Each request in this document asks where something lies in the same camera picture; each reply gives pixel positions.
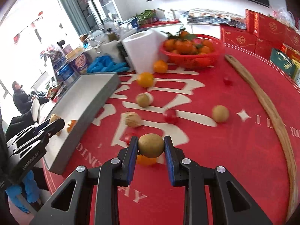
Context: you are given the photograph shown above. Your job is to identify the brown longan fruit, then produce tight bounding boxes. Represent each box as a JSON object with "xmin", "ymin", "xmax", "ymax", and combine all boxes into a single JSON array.
[{"xmin": 138, "ymin": 133, "xmax": 165, "ymax": 158}]

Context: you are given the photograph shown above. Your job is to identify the walnut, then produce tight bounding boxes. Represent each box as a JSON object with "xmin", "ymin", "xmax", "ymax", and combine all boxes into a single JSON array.
[
  {"xmin": 124, "ymin": 112, "xmax": 142, "ymax": 128},
  {"xmin": 49, "ymin": 113, "xmax": 63, "ymax": 136}
]

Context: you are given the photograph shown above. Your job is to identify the small red cherry tomato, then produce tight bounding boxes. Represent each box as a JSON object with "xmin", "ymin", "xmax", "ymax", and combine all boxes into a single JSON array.
[{"xmin": 124, "ymin": 133, "xmax": 133, "ymax": 145}]

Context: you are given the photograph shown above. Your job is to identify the walnut in tray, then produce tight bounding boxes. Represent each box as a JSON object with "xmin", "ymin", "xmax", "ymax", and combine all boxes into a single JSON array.
[{"xmin": 49, "ymin": 113, "xmax": 63, "ymax": 136}]

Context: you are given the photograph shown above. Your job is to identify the mandarin in tray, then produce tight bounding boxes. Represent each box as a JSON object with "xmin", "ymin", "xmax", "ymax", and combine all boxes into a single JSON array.
[{"xmin": 66, "ymin": 119, "xmax": 77, "ymax": 133}]

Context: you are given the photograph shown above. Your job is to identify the seated person dark clothes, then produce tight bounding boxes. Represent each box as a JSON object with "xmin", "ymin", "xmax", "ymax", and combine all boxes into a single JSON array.
[{"xmin": 12, "ymin": 81, "xmax": 49, "ymax": 114}]

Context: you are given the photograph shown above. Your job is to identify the grey white tray box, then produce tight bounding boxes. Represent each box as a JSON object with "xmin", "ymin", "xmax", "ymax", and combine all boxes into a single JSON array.
[{"xmin": 44, "ymin": 73, "xmax": 120, "ymax": 175}]

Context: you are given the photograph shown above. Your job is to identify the blue can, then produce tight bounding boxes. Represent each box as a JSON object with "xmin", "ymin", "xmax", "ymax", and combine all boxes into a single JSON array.
[{"xmin": 56, "ymin": 64, "xmax": 79, "ymax": 85}]

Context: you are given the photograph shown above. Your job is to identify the orange mandarin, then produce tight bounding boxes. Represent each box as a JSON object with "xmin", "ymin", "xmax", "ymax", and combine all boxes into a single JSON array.
[{"xmin": 136, "ymin": 155, "xmax": 157, "ymax": 166}]

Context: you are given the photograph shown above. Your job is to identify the red round table mat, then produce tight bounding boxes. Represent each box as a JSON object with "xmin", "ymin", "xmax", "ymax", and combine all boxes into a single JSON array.
[{"xmin": 44, "ymin": 45, "xmax": 299, "ymax": 224}]

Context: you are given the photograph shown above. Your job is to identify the purple milk tea cup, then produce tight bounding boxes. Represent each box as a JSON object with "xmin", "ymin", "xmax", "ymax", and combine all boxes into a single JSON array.
[{"xmin": 66, "ymin": 47, "xmax": 91, "ymax": 74}]

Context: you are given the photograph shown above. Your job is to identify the large brown longan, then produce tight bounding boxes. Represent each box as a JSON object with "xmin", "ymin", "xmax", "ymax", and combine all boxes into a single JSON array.
[{"xmin": 211, "ymin": 105, "xmax": 229, "ymax": 123}]

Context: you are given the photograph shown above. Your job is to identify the blue rubber gloves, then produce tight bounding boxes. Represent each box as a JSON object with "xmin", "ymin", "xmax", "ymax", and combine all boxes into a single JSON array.
[{"xmin": 86, "ymin": 55, "xmax": 130, "ymax": 74}]

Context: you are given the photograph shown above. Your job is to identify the small brown longan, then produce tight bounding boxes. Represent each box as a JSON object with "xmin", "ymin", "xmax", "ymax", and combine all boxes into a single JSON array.
[{"xmin": 135, "ymin": 92, "xmax": 154, "ymax": 108}]

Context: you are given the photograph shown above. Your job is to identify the long wooden stick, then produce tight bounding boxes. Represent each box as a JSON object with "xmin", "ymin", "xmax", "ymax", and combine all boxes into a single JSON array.
[{"xmin": 224, "ymin": 54, "xmax": 298, "ymax": 222}]

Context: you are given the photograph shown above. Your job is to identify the yellow orange fruit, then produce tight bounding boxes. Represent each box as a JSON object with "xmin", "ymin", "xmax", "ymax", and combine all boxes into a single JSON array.
[{"xmin": 137, "ymin": 72, "xmax": 154, "ymax": 88}]

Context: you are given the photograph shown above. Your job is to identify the white paper towel roll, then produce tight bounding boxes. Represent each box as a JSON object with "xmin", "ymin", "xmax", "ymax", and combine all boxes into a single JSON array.
[{"xmin": 122, "ymin": 29, "xmax": 168, "ymax": 74}]

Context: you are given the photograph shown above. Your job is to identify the small orange near roll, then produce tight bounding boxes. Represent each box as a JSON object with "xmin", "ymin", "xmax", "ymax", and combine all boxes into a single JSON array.
[{"xmin": 153, "ymin": 60, "xmax": 168, "ymax": 74}]

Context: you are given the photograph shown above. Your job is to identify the red plastic fruit basket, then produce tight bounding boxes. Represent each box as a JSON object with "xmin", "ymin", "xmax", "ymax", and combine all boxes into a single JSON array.
[{"xmin": 160, "ymin": 34, "xmax": 225, "ymax": 69}]

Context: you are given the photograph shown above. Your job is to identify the green gift bag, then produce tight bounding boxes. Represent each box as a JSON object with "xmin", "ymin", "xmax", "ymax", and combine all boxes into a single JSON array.
[{"xmin": 269, "ymin": 48, "xmax": 296, "ymax": 78}]

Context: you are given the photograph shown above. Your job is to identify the potted green plant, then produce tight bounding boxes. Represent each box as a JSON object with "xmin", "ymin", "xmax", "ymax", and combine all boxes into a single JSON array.
[{"xmin": 132, "ymin": 9, "xmax": 159, "ymax": 26}]

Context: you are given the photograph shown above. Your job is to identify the red gift box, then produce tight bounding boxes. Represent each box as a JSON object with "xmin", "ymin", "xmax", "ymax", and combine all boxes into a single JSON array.
[{"xmin": 220, "ymin": 25, "xmax": 256, "ymax": 52}]

